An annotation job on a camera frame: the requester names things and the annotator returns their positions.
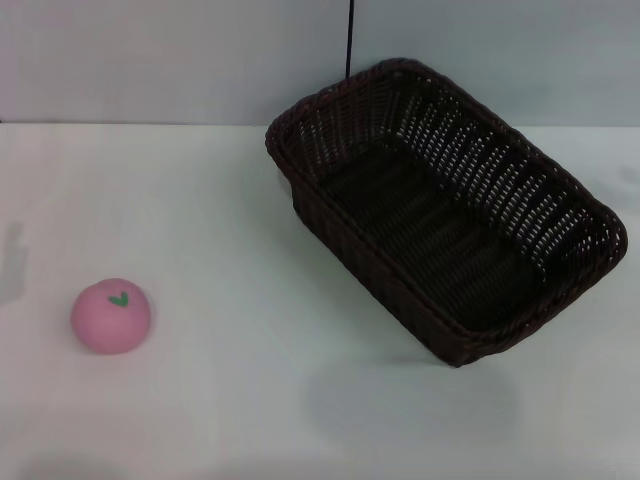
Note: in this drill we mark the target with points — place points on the black vertical wall strip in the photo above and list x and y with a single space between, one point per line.
348 40

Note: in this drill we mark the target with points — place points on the dark brown wicker basket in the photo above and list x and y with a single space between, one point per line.
425 225

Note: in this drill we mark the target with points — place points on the pink peach toy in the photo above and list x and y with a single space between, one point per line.
107 325

